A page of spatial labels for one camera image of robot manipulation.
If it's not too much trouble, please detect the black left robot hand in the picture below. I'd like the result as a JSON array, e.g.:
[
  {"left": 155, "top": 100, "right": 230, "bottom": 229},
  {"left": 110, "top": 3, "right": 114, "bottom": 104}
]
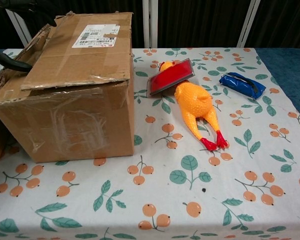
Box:
[{"left": 0, "top": 0, "right": 57, "bottom": 74}]

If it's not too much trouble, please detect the blue snack packet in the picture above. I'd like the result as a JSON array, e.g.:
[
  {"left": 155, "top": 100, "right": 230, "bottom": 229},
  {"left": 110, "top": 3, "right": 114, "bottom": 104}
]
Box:
[{"left": 218, "top": 71, "right": 267, "bottom": 100}]

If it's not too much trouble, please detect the white orange-fruit print tablecloth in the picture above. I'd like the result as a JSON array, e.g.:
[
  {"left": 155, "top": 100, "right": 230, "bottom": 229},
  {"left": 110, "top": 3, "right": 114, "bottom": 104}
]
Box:
[{"left": 0, "top": 47, "right": 300, "bottom": 240}]

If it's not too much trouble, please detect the red flat clear-cased packet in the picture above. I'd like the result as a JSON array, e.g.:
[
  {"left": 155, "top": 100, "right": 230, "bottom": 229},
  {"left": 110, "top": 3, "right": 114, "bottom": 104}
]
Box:
[{"left": 146, "top": 57, "right": 197, "bottom": 99}]

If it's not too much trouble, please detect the yellow rubber chicken toy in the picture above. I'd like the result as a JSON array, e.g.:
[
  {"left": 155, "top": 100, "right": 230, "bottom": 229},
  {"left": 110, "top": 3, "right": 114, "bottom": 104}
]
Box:
[{"left": 157, "top": 60, "right": 229, "bottom": 152}]

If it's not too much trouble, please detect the white screen frame post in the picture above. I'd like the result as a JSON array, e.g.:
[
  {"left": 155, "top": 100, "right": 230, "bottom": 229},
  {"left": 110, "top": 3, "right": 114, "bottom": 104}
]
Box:
[
  {"left": 235, "top": 0, "right": 261, "bottom": 48},
  {"left": 142, "top": 0, "right": 159, "bottom": 48},
  {"left": 4, "top": 8, "right": 35, "bottom": 49}
]

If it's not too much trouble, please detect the large brown cardboard box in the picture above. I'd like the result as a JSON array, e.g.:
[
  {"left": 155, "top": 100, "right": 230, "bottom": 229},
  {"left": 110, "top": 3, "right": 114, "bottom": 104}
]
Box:
[{"left": 0, "top": 11, "right": 136, "bottom": 164}]

